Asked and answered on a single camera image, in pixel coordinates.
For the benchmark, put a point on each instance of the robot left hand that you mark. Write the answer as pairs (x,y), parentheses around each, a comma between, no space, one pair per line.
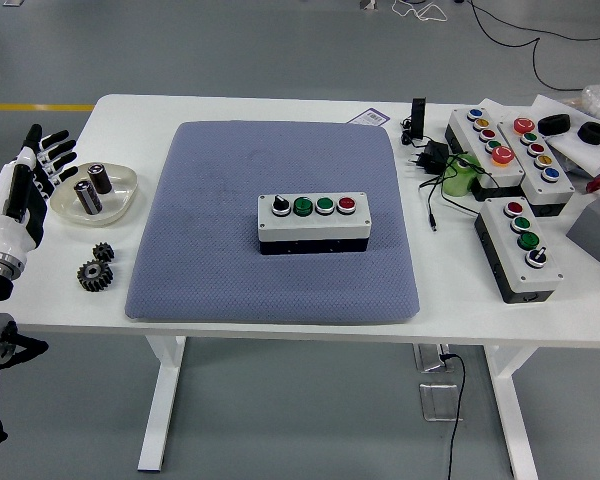
(2,232)

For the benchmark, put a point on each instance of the grey four-button control box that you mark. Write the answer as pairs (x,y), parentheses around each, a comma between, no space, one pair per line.
(320,230)

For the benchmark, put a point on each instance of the five-button box blue button end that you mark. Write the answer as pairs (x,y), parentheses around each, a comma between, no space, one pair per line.
(515,167)

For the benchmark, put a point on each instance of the five-button box red mushroom end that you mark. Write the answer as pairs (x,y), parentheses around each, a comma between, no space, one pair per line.
(555,190)

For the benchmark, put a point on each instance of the beige shallow dish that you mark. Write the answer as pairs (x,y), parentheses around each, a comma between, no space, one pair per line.
(65,200)

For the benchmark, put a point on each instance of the dark cylinder capacitor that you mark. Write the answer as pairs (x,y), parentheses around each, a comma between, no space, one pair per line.
(89,200)
(101,180)

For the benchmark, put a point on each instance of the large black gear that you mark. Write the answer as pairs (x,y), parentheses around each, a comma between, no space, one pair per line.
(94,276)

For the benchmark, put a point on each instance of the grey-blue textured mat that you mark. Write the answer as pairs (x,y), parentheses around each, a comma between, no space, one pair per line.
(205,280)

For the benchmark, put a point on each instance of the white table leg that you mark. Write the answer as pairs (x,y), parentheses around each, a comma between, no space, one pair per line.
(165,390)
(517,415)

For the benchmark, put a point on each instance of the purple-bordered label card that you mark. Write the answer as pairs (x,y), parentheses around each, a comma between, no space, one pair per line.
(372,117)

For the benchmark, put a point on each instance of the grey stand base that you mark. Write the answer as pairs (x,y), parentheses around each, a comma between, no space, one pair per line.
(367,4)

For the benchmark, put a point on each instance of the black upright device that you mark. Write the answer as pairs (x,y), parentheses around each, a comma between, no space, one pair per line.
(418,117)

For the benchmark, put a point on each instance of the black power adapter plug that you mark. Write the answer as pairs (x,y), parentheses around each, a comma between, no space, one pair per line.
(437,152)

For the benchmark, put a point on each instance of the green plastic cup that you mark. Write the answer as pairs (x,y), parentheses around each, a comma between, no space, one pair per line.
(455,185)

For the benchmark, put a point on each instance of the clear floor plate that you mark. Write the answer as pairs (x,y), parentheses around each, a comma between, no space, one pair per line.
(437,402)

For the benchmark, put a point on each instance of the white paper sheet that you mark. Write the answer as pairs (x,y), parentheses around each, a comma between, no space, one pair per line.
(492,107)

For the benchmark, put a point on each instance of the white foam sheet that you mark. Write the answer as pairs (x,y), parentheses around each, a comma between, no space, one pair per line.
(590,155)

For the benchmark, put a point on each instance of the under-table control bracket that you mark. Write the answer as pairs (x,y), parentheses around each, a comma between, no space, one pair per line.
(430,357)

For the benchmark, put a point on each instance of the four-button box with selector switch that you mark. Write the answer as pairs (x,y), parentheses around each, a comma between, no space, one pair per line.
(545,280)

